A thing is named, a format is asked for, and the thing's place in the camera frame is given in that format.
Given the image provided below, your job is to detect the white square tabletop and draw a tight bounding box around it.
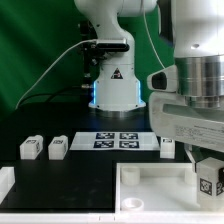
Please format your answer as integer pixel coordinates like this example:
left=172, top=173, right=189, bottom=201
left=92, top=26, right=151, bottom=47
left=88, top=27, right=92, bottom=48
left=115, top=163, right=224, bottom=213

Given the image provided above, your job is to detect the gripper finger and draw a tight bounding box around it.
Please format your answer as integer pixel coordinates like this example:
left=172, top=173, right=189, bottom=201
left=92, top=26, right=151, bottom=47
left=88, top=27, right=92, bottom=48
left=184, top=144, right=203, bottom=173

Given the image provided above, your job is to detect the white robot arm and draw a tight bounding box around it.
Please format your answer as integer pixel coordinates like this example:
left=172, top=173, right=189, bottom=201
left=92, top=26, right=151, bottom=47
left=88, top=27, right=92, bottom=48
left=74, top=0, right=224, bottom=171

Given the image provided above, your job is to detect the white left obstacle bar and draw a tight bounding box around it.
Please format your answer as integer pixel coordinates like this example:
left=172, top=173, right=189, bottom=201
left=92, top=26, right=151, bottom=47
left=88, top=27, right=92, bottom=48
left=0, top=167, right=15, bottom=204

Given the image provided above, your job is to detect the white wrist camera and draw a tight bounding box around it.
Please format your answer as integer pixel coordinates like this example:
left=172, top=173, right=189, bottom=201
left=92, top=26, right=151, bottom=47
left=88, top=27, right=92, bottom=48
left=147, top=65, right=178, bottom=93

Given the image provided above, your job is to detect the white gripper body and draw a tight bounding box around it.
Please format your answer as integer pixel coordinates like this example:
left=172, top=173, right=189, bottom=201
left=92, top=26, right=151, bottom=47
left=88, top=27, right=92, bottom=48
left=149, top=92, right=224, bottom=152

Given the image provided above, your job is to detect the white sheet with tags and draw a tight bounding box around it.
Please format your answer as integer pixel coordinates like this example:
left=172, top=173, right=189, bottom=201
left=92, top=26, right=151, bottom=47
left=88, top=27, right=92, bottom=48
left=70, top=132, right=160, bottom=151

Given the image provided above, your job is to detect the black cable on table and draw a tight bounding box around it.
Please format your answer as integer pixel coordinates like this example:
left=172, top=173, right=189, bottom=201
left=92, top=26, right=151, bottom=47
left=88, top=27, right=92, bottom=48
left=18, top=87, right=88, bottom=107

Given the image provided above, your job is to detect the grey camera cable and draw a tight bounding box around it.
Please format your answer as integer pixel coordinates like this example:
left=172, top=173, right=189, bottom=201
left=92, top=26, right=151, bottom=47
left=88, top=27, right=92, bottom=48
left=14, top=39, right=98, bottom=110

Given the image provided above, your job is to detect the black camera on base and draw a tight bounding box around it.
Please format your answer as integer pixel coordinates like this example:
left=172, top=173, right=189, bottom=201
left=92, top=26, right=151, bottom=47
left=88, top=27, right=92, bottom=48
left=78, top=20, right=130, bottom=81

